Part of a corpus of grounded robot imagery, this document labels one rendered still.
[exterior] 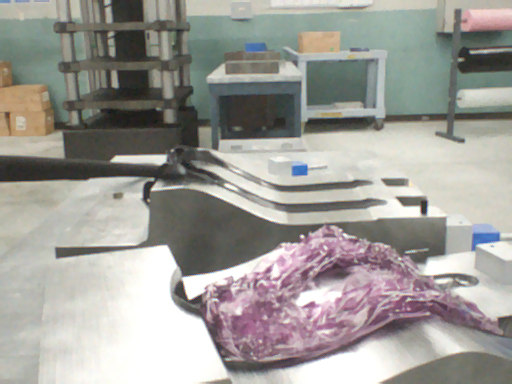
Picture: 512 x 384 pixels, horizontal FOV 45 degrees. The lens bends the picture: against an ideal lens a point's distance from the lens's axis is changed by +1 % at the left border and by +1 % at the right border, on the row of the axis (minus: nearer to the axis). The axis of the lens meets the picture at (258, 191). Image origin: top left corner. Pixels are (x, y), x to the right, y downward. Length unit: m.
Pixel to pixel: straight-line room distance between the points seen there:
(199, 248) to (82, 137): 4.16
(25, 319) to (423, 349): 0.48
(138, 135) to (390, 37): 3.67
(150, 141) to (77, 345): 4.37
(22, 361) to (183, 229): 0.24
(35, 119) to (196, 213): 6.70
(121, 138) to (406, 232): 4.16
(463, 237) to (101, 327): 0.56
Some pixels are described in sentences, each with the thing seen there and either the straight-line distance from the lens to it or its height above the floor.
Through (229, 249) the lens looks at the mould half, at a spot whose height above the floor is 0.85.
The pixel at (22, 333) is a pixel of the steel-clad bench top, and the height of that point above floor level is 0.80.
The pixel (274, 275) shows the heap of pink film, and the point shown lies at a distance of 0.58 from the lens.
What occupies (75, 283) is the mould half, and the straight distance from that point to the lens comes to 0.56.
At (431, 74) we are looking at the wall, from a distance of 7.58.
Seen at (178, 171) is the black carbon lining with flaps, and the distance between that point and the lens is 0.81.
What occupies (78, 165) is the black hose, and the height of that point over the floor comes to 0.89.
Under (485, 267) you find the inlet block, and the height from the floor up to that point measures 0.86.
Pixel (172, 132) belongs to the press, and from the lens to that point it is 4.76.
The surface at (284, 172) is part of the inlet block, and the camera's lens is 1.29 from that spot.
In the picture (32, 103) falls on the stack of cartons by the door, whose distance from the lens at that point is 7.42.
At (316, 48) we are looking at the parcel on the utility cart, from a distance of 6.74.
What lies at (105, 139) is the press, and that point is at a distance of 4.87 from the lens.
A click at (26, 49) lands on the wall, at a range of 7.80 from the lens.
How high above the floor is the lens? 1.12
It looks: 15 degrees down
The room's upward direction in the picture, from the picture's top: 1 degrees counter-clockwise
